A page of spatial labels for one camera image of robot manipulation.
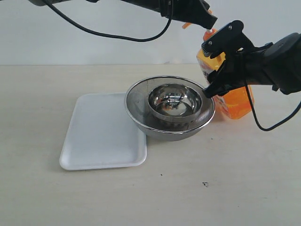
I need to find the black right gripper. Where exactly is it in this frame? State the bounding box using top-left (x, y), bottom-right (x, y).
top-left (203, 42), bottom-right (273, 98)

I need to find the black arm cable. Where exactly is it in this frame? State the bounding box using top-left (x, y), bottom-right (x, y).
top-left (42, 0), bottom-right (174, 42)
top-left (244, 80), bottom-right (301, 132)

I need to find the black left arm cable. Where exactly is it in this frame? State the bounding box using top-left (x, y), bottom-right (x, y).
top-left (42, 0), bottom-right (174, 42)

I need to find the orange pump soap bottle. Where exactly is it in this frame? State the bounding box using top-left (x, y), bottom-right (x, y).
top-left (182, 23), bottom-right (255, 120)

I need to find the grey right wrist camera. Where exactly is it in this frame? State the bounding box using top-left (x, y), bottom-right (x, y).
top-left (201, 20), bottom-right (254, 59)

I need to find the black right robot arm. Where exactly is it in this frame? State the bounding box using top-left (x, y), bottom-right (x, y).
top-left (203, 32), bottom-right (301, 98)

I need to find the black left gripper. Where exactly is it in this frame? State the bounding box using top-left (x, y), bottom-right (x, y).
top-left (159, 0), bottom-right (218, 29)

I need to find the small stainless steel bowl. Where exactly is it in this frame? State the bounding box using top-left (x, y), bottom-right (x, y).
top-left (148, 83), bottom-right (202, 123)

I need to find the large steel mesh colander bowl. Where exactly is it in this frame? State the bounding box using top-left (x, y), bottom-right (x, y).
top-left (124, 75), bottom-right (215, 141)

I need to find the white rectangular plastic tray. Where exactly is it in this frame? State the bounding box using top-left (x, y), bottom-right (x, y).
top-left (59, 93), bottom-right (147, 170)

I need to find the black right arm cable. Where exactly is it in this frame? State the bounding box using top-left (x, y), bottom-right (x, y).
top-left (244, 80), bottom-right (301, 132)

